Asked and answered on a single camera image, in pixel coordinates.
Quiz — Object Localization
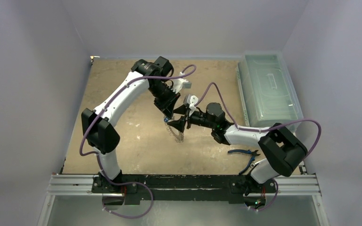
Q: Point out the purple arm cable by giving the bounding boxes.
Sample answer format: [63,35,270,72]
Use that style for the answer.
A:
[195,82,322,213]
[79,65,197,218]

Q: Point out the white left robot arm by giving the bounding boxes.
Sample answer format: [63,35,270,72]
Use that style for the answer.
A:
[79,56,188,193]

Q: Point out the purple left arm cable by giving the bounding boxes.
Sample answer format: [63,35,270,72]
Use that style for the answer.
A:
[79,65,197,218]

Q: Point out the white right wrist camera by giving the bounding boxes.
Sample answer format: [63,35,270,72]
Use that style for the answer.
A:
[183,94,199,117]

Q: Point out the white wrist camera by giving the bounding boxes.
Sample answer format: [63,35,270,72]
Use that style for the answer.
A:
[183,94,199,117]
[171,78,192,93]

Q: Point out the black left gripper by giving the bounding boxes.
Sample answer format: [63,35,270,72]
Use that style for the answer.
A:
[148,81,181,119]

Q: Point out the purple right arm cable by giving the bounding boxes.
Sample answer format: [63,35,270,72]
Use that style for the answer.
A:
[195,82,322,213]

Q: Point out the aluminium frame rail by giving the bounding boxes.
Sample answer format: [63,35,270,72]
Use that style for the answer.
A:
[38,174,329,226]

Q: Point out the clear plastic storage bin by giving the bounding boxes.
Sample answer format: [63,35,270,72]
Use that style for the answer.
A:
[237,51,304,127]

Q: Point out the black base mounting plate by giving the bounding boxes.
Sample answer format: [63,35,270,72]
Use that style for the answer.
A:
[91,174,276,206]

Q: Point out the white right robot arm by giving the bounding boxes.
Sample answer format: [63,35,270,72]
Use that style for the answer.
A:
[167,103,308,192]

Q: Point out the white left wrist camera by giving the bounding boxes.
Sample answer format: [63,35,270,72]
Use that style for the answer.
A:
[171,78,192,93]

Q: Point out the blue handled pliers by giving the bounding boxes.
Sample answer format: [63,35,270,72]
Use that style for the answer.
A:
[227,149,261,176]

